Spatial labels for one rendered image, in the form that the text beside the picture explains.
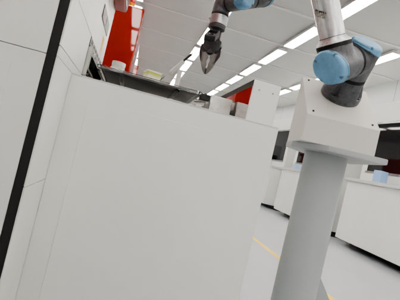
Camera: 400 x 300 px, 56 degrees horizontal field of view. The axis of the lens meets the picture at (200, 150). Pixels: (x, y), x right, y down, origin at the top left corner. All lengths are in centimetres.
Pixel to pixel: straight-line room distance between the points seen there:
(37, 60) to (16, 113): 13
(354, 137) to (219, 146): 53
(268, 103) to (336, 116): 30
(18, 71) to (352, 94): 110
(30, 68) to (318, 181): 101
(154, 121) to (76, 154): 24
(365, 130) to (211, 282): 75
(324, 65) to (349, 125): 24
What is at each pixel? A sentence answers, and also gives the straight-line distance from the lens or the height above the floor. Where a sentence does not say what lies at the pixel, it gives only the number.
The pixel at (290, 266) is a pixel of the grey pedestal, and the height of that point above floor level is 36.
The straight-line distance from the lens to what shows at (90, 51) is 128.
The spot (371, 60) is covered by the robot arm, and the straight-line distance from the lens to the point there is 144.
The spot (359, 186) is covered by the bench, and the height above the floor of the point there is 81.
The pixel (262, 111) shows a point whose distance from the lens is 122.
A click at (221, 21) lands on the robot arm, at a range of 165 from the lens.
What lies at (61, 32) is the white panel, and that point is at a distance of 93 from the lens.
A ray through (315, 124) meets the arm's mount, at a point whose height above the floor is 88.
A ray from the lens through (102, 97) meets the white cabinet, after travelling 109.
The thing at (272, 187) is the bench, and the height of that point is 44.
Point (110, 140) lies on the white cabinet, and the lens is 108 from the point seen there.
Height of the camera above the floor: 67
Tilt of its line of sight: 1 degrees up
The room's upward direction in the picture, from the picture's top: 14 degrees clockwise
